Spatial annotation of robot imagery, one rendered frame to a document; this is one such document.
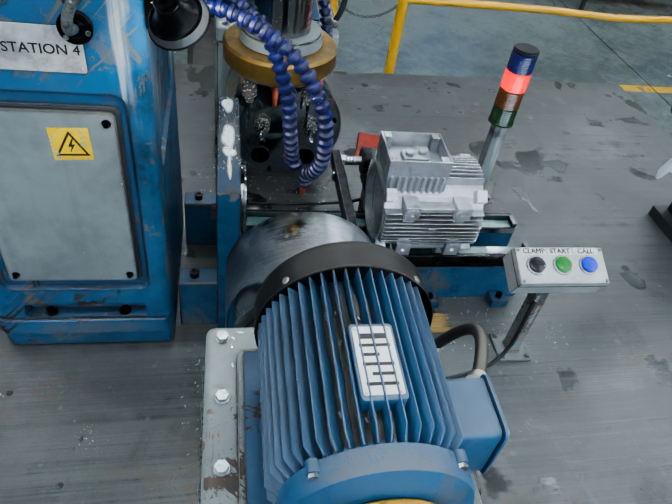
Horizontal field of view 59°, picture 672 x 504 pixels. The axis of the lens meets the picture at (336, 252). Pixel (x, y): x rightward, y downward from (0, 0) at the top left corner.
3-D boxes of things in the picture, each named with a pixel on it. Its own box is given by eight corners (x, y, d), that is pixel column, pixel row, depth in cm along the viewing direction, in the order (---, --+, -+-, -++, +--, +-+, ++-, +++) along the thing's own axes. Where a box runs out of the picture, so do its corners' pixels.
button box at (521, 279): (508, 294, 106) (522, 284, 101) (501, 257, 108) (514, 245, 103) (595, 293, 109) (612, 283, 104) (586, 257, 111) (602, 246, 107)
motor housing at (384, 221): (373, 266, 119) (391, 192, 106) (359, 206, 132) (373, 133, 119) (467, 266, 122) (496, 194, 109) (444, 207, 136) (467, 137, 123)
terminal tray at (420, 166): (383, 193, 111) (391, 162, 106) (374, 160, 119) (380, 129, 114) (444, 195, 113) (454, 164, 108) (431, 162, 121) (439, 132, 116)
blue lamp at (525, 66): (511, 75, 134) (518, 56, 131) (502, 63, 138) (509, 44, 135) (536, 77, 135) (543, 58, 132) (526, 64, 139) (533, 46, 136)
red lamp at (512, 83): (505, 93, 137) (511, 75, 134) (496, 80, 141) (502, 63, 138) (529, 94, 138) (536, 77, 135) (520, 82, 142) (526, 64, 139)
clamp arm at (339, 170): (326, 160, 129) (342, 239, 111) (328, 148, 127) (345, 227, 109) (342, 160, 130) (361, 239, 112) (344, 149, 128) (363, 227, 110)
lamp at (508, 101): (498, 110, 140) (505, 93, 137) (491, 97, 144) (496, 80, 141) (522, 111, 141) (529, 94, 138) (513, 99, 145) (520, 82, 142)
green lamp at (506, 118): (493, 127, 143) (498, 110, 140) (485, 114, 147) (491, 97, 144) (516, 128, 144) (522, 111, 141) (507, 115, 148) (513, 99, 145)
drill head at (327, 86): (225, 196, 129) (225, 93, 112) (226, 100, 158) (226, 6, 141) (338, 198, 134) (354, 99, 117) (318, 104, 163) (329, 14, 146)
